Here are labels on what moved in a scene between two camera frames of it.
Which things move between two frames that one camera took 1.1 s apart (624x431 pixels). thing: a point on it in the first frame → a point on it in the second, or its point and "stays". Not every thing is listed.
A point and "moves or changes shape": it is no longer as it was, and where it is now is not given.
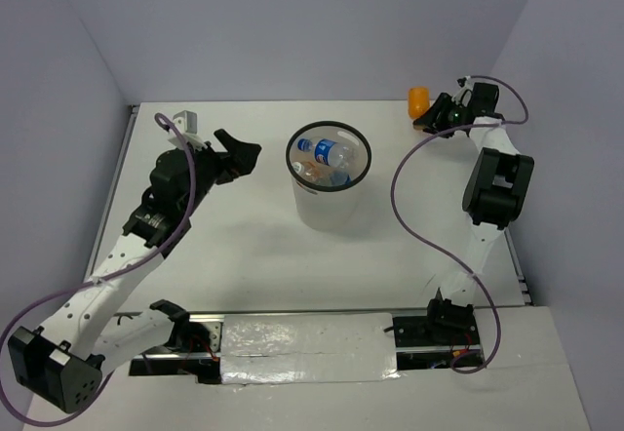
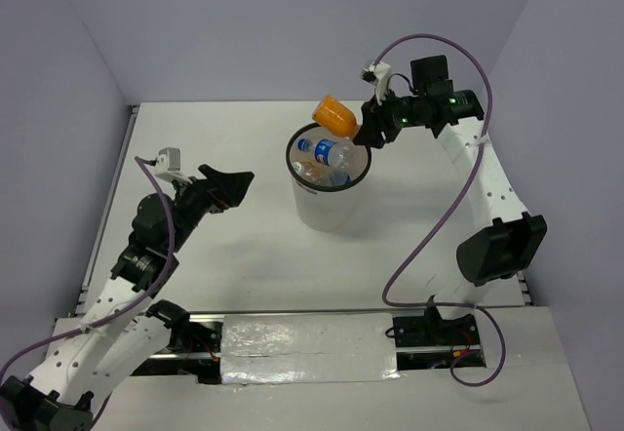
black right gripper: (442, 105) → (372, 126)
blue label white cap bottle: (341, 176) stays
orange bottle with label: (418, 99) moves or changes shape
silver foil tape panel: (299, 347) stays
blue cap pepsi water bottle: (329, 152) stays
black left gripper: (243, 160) → (230, 187)
